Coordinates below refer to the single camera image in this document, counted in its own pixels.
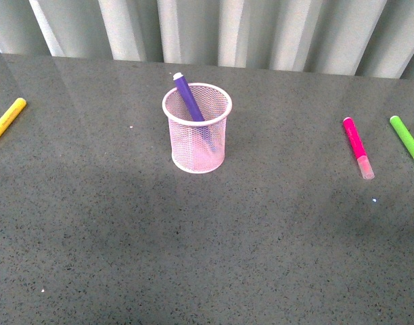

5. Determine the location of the purple marker pen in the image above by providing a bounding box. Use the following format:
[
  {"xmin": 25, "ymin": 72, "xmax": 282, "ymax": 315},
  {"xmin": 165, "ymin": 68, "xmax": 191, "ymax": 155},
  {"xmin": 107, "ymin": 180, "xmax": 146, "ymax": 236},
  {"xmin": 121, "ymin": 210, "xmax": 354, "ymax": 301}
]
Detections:
[{"xmin": 172, "ymin": 72, "xmax": 217, "ymax": 153}]

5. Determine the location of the pink marker pen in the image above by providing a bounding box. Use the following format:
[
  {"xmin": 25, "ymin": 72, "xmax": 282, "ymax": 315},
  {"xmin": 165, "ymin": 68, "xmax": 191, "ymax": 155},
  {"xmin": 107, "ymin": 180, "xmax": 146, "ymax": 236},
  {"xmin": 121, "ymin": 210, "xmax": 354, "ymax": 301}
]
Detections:
[{"xmin": 342, "ymin": 116, "xmax": 375, "ymax": 180}]

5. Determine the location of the pink mesh pen cup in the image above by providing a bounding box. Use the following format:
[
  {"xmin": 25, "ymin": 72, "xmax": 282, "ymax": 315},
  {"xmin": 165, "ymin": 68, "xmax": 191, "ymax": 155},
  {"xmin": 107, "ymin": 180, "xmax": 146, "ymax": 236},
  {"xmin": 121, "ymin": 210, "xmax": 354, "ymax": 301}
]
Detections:
[{"xmin": 162, "ymin": 83, "xmax": 232, "ymax": 174}]

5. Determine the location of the green marker pen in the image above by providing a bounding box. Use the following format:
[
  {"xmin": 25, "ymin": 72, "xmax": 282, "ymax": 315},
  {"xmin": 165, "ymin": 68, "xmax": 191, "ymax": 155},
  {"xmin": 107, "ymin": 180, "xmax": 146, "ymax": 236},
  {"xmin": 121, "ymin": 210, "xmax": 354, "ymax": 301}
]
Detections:
[{"xmin": 390, "ymin": 115, "xmax": 414, "ymax": 160}]

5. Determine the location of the yellow marker pen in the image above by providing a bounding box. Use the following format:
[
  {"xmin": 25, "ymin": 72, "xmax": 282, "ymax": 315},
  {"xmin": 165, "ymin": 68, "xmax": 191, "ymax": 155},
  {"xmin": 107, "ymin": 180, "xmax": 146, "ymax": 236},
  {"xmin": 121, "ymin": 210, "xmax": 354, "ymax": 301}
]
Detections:
[{"xmin": 0, "ymin": 97, "xmax": 27, "ymax": 137}]

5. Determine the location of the grey pleated curtain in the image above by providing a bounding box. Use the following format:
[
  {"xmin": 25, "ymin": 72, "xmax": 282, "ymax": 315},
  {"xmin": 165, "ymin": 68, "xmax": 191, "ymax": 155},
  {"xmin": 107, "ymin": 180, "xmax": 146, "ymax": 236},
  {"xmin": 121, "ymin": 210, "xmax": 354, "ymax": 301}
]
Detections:
[{"xmin": 0, "ymin": 1, "xmax": 414, "ymax": 79}]

